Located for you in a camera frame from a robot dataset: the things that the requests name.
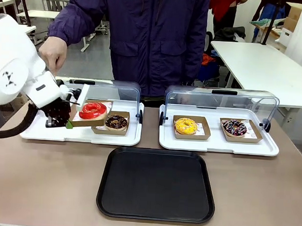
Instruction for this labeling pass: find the white table with black pole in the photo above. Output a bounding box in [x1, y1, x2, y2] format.
[25, 24, 38, 43]

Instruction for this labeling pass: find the low white bench table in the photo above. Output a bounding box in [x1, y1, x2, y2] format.
[21, 9, 92, 53]

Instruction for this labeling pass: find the red glazed donut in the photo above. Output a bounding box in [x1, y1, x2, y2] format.
[78, 101, 109, 121]

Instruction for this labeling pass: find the black pole stand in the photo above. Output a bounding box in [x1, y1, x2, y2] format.
[19, 0, 34, 28]
[260, 0, 282, 47]

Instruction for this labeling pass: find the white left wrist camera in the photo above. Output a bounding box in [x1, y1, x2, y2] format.
[54, 79, 91, 113]

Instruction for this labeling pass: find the orange bag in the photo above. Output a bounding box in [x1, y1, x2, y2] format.
[201, 52, 217, 69]

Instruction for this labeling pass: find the cardboard tray of drizzled donut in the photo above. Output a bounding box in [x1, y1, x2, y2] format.
[218, 117, 264, 145]

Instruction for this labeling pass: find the person's right hand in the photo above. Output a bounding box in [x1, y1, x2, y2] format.
[38, 35, 69, 76]

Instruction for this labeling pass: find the chocolate sprinkled donut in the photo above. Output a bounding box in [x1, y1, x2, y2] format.
[104, 114, 129, 132]

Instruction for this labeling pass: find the yellow sprinkled donut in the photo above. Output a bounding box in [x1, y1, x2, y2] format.
[174, 116, 199, 136]

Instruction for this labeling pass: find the blue bin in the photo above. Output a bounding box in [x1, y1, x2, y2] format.
[197, 61, 221, 82]

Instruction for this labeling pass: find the person's left forearm navy sleeve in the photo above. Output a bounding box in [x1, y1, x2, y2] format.
[183, 31, 210, 86]

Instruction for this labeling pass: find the blue jacket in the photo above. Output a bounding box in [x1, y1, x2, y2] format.
[252, 0, 287, 24]

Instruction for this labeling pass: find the black left arm cable sleeve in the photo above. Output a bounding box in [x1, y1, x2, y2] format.
[0, 103, 40, 142]

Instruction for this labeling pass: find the black backpack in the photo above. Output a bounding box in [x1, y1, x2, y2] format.
[213, 25, 247, 45]

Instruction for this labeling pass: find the green cloth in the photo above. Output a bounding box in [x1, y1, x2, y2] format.
[249, 18, 271, 27]

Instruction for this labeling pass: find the cardboard tray of chocolate donut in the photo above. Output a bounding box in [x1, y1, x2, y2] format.
[91, 109, 131, 137]

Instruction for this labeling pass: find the person in navy jacket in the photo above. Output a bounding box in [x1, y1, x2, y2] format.
[63, 0, 211, 110]

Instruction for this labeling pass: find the cardboard tray of yellow donut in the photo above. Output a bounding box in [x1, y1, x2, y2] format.
[171, 114, 212, 142]

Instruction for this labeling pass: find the dark donut with white drizzle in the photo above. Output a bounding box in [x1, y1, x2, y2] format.
[221, 118, 248, 138]

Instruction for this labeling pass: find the person's right forearm navy sleeve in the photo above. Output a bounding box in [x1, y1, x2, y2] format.
[47, 0, 101, 48]

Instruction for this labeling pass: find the clear display case lid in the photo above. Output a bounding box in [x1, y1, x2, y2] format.
[159, 84, 281, 133]
[53, 76, 145, 125]

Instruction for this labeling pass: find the large white table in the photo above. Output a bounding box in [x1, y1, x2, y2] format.
[207, 40, 302, 109]

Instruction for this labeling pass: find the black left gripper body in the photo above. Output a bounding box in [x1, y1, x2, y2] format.
[40, 99, 72, 128]

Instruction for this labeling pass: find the black plastic serving tray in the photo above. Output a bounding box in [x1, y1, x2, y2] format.
[95, 145, 218, 226]

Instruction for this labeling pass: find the white storage box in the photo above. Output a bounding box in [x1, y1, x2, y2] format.
[278, 26, 294, 48]

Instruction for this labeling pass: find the brown cardboard box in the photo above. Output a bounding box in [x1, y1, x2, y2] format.
[285, 2, 302, 33]

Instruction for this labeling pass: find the cardboard tray of red donut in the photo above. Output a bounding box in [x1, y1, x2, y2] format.
[69, 98, 115, 130]

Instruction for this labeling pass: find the person in red top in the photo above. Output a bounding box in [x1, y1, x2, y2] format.
[208, 0, 250, 31]

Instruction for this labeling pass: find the white display case base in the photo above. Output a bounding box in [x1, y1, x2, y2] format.
[19, 97, 145, 147]
[157, 103, 282, 157]

